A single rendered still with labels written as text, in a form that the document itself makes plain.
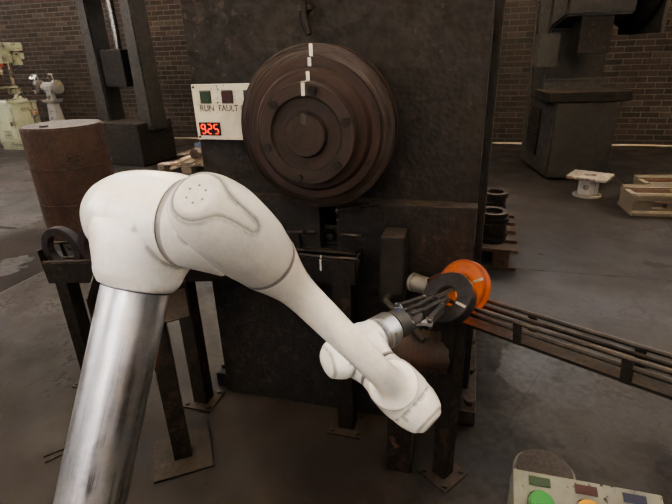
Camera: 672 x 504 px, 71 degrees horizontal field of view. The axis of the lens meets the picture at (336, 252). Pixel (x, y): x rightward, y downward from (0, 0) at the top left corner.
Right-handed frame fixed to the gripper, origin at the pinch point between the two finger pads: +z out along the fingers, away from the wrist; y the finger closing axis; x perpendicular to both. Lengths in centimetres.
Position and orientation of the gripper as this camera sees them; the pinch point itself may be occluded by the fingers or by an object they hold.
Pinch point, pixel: (444, 297)
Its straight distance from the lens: 133.1
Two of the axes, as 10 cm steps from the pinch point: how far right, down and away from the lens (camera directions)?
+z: 7.7, -3.1, 5.6
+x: -0.7, -9.1, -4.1
